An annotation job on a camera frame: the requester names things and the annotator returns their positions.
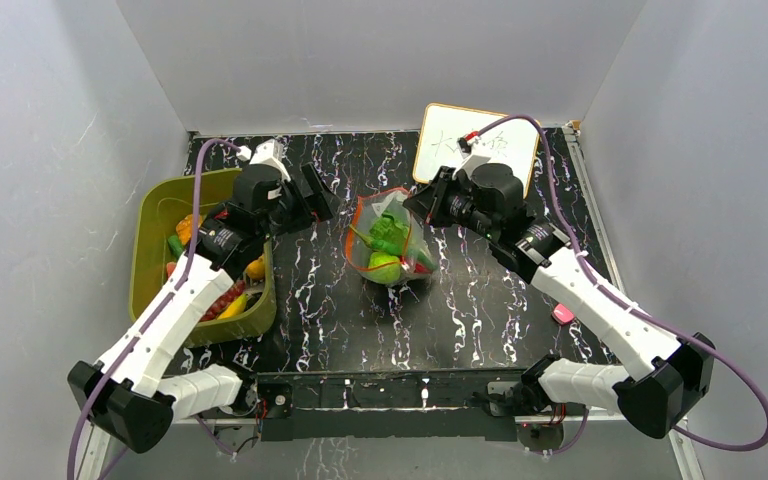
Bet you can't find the orange tangerine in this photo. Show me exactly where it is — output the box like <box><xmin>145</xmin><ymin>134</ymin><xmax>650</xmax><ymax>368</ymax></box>
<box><xmin>245</xmin><ymin>255</ymin><xmax>266</xmax><ymax>282</ymax></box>

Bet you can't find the clear zip top bag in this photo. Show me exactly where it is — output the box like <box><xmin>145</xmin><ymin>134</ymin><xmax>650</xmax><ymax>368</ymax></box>
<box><xmin>344</xmin><ymin>187</ymin><xmax>438</xmax><ymax>287</ymax></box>

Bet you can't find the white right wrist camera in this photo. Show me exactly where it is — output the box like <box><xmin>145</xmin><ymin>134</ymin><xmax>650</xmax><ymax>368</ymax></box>
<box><xmin>457</xmin><ymin>131</ymin><xmax>494</xmax><ymax>178</ymax></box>

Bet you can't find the pink eraser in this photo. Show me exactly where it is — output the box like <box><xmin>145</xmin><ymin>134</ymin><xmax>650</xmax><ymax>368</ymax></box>
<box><xmin>551</xmin><ymin>304</ymin><xmax>576</xmax><ymax>325</ymax></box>

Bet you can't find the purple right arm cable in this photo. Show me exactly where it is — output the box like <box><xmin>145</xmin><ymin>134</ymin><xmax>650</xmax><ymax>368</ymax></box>
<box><xmin>476</xmin><ymin>114</ymin><xmax>768</xmax><ymax>453</ymax></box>

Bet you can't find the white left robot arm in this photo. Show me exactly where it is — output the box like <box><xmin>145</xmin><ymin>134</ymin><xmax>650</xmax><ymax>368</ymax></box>
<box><xmin>67</xmin><ymin>162</ymin><xmax>336</xmax><ymax>453</ymax></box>

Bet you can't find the white board orange frame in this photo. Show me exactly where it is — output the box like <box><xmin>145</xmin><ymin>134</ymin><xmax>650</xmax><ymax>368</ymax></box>
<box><xmin>412</xmin><ymin>103</ymin><xmax>539</xmax><ymax>192</ymax></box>

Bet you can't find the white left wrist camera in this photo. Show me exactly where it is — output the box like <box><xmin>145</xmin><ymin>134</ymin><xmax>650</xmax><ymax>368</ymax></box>
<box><xmin>235</xmin><ymin>139</ymin><xmax>290</xmax><ymax>181</ymax></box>

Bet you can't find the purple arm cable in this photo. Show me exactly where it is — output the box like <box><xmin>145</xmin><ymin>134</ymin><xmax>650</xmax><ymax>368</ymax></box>
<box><xmin>65</xmin><ymin>138</ymin><xmax>246</xmax><ymax>480</ymax></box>
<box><xmin>476</xmin><ymin>114</ymin><xmax>768</xmax><ymax>453</ymax></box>

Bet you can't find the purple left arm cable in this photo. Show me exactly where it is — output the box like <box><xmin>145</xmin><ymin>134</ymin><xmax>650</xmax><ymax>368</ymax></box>
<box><xmin>65</xmin><ymin>138</ymin><xmax>246</xmax><ymax>480</ymax></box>

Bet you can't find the dark green cucumber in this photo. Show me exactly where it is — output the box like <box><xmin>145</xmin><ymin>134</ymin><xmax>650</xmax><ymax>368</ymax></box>
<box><xmin>166</xmin><ymin>234</ymin><xmax>185</xmax><ymax>260</ymax></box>

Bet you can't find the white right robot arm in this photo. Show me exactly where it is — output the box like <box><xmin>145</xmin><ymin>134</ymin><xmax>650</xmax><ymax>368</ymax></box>
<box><xmin>403</xmin><ymin>163</ymin><xmax>713</xmax><ymax>439</ymax></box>

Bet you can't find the olive green plastic basket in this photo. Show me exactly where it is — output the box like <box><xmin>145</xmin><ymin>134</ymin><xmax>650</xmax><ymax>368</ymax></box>
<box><xmin>129</xmin><ymin>176</ymin><xmax>277</xmax><ymax>348</ymax></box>

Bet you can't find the red grape bunch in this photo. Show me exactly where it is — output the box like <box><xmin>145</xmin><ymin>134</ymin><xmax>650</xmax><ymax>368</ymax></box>
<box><xmin>200</xmin><ymin>280</ymin><xmax>246</xmax><ymax>322</ymax></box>

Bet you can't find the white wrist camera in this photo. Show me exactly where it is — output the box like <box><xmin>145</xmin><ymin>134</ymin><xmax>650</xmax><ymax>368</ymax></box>
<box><xmin>457</xmin><ymin>131</ymin><xmax>494</xmax><ymax>178</ymax></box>
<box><xmin>235</xmin><ymin>139</ymin><xmax>290</xmax><ymax>181</ymax></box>

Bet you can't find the watermelon slice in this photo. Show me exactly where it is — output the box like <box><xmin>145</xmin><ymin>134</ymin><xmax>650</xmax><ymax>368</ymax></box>
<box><xmin>165</xmin><ymin>261</ymin><xmax>177</xmax><ymax>279</ymax></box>

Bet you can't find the green chili pepper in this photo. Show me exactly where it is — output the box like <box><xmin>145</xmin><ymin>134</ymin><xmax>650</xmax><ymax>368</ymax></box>
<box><xmin>349</xmin><ymin>225</ymin><xmax>403</xmax><ymax>257</ymax></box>

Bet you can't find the light green round fruit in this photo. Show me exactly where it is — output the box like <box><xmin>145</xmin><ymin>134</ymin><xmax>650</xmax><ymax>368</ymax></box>
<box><xmin>366</xmin><ymin>251</ymin><xmax>402</xmax><ymax>285</ymax></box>

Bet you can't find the yellow banana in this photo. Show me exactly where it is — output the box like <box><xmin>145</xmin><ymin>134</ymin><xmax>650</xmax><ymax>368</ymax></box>
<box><xmin>216</xmin><ymin>294</ymin><xmax>248</xmax><ymax>320</ymax></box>

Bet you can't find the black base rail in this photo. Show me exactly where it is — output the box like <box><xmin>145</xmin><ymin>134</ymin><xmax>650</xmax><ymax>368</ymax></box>
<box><xmin>92</xmin><ymin>367</ymin><xmax>597</xmax><ymax>444</ymax></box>

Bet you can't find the green lettuce head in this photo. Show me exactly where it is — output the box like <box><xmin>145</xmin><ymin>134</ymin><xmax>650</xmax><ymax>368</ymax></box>
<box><xmin>368</xmin><ymin>211</ymin><xmax>437</xmax><ymax>271</ymax></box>

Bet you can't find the orange bumpy fruit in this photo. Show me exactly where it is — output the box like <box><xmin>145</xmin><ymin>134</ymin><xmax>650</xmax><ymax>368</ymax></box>
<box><xmin>175</xmin><ymin>214</ymin><xmax>203</xmax><ymax>245</ymax></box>

